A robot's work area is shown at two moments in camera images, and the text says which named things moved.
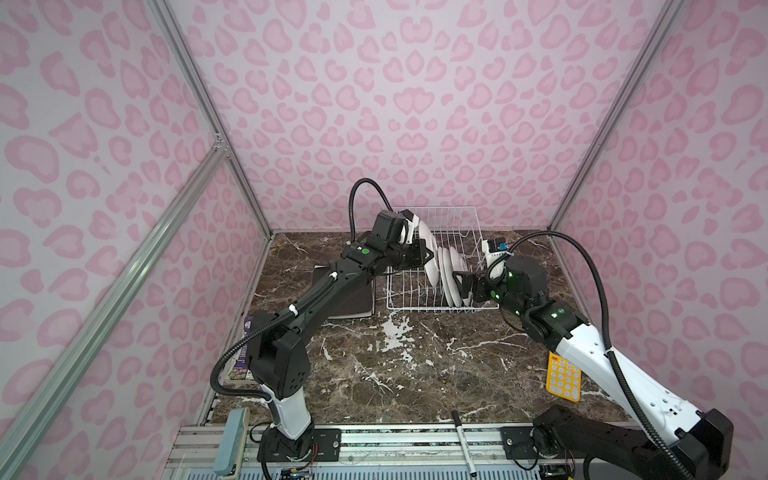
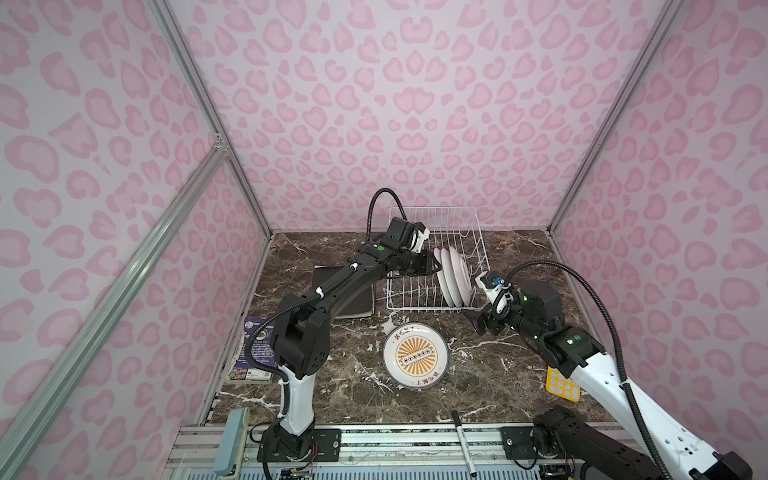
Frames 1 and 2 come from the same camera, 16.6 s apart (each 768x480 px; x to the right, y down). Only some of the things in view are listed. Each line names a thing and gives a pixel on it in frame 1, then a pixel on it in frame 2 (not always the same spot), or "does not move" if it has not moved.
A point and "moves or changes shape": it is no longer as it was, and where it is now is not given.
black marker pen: [464, 444] does not move
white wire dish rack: [453, 236] does not move
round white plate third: [451, 284] does not move
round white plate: [432, 266] moves or changes shape
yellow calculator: [563, 378] does not move
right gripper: [467, 282] to [479, 323]
